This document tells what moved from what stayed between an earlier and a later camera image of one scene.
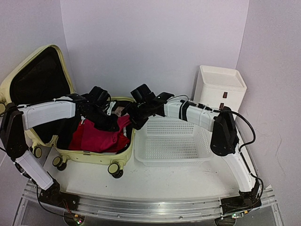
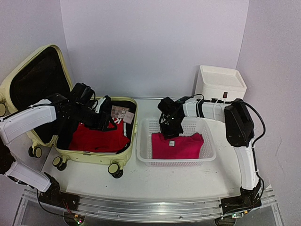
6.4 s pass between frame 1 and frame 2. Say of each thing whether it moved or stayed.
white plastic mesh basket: stayed
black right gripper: moved
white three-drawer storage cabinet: stayed
